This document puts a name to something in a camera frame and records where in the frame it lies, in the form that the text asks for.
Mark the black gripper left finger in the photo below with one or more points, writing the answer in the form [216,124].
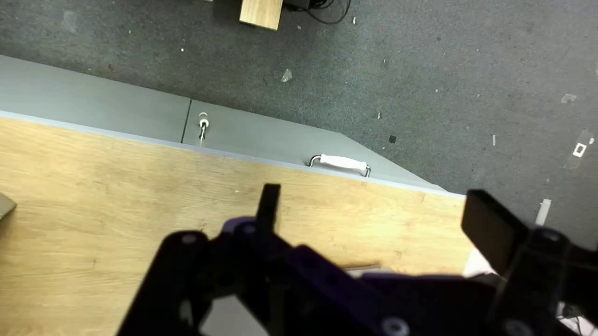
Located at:
[268,208]

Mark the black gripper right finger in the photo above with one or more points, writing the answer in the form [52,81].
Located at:
[493,227]

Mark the silver desk drawer lock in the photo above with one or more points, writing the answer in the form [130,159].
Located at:
[203,126]

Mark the wood-top grey drawer desk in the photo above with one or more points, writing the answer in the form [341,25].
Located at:
[125,206]

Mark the white tape scrap strip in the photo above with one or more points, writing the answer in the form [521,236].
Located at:
[543,212]

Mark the white square paper scrap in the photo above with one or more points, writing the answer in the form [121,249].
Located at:
[581,150]

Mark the light wooden board piece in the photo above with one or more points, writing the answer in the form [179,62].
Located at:
[261,12]

